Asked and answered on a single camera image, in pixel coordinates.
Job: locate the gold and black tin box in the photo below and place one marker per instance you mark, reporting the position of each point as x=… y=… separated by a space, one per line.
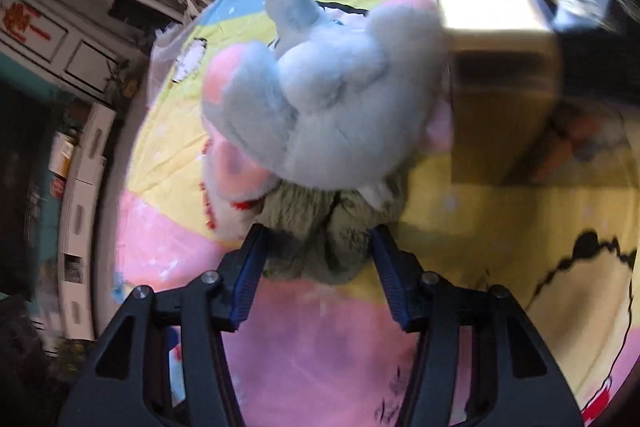
x=500 y=7

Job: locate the white sock with red pattern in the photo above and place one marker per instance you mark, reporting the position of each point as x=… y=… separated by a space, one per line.
x=225 y=217

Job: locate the green towel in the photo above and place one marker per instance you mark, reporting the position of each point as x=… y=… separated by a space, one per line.
x=320 y=232

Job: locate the white cabinet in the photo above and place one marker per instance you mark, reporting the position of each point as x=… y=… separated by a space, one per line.
x=75 y=52

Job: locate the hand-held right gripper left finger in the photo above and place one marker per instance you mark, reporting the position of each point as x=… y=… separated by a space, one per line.
x=247 y=277

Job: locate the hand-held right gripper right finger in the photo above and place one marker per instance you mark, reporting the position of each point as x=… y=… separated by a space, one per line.
x=392 y=277

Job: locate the grey plush toy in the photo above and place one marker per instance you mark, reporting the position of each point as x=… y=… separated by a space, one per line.
x=330 y=107

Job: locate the white drawer unit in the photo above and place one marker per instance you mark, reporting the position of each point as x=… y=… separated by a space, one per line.
x=80 y=207

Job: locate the cartoon printed bedsheet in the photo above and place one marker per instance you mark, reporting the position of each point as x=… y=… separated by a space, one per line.
x=320 y=357

